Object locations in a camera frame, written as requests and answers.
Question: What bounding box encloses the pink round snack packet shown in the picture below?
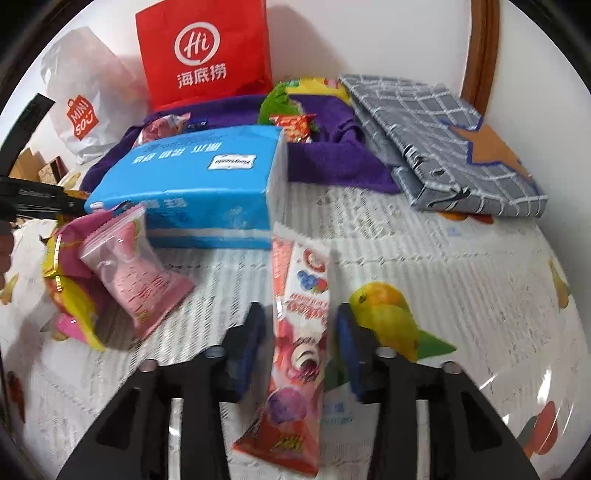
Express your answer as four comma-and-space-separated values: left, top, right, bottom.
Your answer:
80, 204, 194, 340

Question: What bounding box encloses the white pink candy wrapper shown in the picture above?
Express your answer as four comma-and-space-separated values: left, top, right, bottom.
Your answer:
133, 113, 190, 147

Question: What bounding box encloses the white red wafer packet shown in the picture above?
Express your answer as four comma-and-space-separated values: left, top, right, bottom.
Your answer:
232, 223, 331, 477

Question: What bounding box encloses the red small snack packet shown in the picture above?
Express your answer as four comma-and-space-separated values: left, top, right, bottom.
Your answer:
270, 114, 315, 143

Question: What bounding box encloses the green snack bag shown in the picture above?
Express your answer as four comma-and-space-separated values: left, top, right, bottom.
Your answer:
257, 82, 305, 125

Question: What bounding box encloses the pink yellow snack bag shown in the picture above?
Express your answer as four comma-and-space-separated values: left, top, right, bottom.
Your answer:
41, 210, 113, 351

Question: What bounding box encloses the person left hand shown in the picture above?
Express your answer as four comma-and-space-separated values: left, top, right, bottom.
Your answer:
0, 232, 14, 289

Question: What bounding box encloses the wooden furniture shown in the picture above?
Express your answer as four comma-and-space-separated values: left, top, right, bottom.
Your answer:
9, 148, 45, 182

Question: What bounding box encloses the patterned box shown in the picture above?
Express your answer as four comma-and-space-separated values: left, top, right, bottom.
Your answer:
38, 156, 68, 185

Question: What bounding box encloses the white Miniso plastic bag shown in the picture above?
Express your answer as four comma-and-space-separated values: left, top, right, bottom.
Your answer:
40, 27, 148, 164

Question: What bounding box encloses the blue tissue pack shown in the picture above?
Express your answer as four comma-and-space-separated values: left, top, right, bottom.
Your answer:
85, 125, 288, 249

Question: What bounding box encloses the fruit pattern tablecloth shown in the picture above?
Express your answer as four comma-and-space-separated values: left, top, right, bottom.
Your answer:
1, 184, 590, 479

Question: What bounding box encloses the red paper shopping bag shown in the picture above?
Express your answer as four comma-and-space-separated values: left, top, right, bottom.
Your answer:
135, 0, 273, 111

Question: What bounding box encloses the purple towel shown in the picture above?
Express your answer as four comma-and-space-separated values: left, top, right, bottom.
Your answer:
80, 95, 402, 194

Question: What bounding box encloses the grey checked star cloth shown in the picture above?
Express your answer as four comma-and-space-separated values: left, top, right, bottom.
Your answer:
339, 74, 548, 217

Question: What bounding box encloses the yellow chips bag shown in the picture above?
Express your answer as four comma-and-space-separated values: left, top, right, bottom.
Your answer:
283, 77, 351, 105

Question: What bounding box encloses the brown wooden door frame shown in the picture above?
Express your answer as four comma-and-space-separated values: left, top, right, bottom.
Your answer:
461, 0, 501, 116

